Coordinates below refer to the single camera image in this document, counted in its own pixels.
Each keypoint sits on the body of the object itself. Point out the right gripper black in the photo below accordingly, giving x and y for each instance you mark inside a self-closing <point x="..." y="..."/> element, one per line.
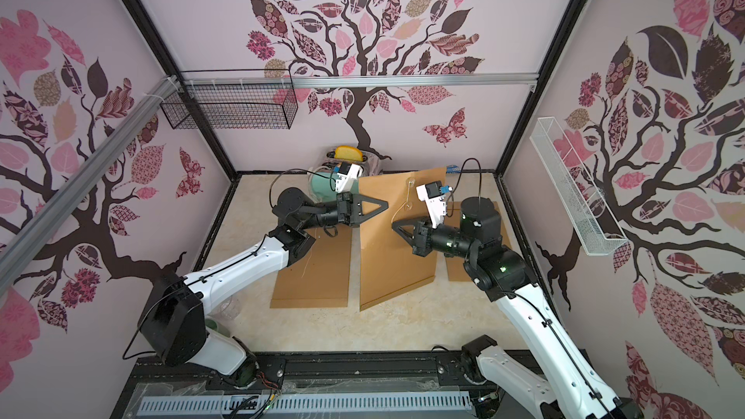
<point x="422" y="238"/>

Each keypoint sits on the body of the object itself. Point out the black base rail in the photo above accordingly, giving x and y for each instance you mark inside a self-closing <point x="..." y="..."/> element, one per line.
<point x="277" y="373"/>

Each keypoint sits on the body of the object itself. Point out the aluminium rail left wall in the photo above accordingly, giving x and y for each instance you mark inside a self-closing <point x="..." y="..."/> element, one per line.
<point x="31" y="239"/>

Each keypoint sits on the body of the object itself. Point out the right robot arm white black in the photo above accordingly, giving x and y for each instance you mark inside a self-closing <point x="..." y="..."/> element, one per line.
<point x="567" y="386"/>

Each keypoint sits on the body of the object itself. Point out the aluminium rail wall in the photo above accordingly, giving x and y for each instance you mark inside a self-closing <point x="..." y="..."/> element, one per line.
<point x="379" y="81"/>
<point x="31" y="239"/>

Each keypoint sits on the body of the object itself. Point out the brown file bag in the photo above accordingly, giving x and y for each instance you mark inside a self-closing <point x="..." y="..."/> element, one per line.
<point x="455" y="265"/>
<point x="321" y="278"/>
<point x="388" y="268"/>

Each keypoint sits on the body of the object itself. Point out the mint green toaster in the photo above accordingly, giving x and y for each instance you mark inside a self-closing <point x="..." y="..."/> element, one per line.
<point x="322" y="180"/>

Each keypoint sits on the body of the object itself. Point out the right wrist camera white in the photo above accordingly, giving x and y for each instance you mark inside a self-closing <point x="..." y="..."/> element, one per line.
<point x="434" y="196"/>

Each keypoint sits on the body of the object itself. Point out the white slotted cable duct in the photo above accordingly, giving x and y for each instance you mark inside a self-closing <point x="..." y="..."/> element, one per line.
<point x="304" y="404"/>

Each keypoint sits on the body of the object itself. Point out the black wire basket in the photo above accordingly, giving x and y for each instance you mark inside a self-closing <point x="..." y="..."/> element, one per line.
<point x="258" y="101"/>

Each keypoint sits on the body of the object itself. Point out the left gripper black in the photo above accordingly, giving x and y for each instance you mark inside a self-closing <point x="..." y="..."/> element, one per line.
<point x="346" y="201"/>

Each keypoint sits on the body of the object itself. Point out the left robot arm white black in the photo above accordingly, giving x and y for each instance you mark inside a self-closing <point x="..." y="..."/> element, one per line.
<point x="174" y="319"/>

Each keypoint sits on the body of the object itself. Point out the aluminium rail back wall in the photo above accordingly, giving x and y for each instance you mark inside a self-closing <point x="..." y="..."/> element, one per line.
<point x="379" y="81"/>

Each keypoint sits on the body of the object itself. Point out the white wire shelf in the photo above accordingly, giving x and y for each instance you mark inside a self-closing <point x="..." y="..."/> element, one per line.
<point x="563" y="153"/>

